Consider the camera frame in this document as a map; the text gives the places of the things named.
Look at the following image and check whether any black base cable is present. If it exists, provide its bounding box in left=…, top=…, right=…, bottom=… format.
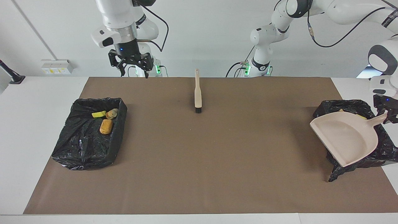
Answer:
left=121, top=64, right=137, bottom=77
left=226, top=61, right=251, bottom=77

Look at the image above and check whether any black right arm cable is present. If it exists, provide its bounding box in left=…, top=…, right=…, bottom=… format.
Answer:
left=137, top=2, right=170, bottom=53

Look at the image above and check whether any white wall socket box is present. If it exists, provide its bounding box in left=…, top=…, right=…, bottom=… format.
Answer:
left=41, top=59, right=74, bottom=75

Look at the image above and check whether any pale pink plastic dustpan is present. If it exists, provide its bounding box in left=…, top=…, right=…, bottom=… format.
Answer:
left=310, top=111, right=388, bottom=167

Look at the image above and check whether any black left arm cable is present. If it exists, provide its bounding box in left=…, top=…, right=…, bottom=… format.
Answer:
left=306, top=0, right=398, bottom=49

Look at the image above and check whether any bright glass window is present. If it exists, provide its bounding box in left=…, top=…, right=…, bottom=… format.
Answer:
left=356, top=64, right=383, bottom=79

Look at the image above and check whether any pink bin with black bag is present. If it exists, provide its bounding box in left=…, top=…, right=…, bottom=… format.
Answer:
left=313, top=99, right=398, bottom=182

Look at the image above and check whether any brown bread roll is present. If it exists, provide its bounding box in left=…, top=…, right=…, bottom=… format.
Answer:
left=99, top=119, right=113, bottom=135

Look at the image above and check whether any brown table mat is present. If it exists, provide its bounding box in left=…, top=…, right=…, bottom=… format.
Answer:
left=23, top=77, right=398, bottom=214

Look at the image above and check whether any beige hand brush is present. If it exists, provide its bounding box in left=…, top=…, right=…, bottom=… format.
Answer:
left=194, top=69, right=202, bottom=113

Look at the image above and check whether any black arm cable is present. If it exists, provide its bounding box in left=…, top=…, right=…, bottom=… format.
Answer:
left=137, top=2, right=170, bottom=53
left=306, top=0, right=398, bottom=49

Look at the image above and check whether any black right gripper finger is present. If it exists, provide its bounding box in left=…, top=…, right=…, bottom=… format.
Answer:
left=108, top=50, right=125, bottom=77
left=136, top=53, right=155, bottom=79

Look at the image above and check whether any white wall conduit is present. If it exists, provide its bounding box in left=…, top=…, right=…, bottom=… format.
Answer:
left=12, top=0, right=52, bottom=61

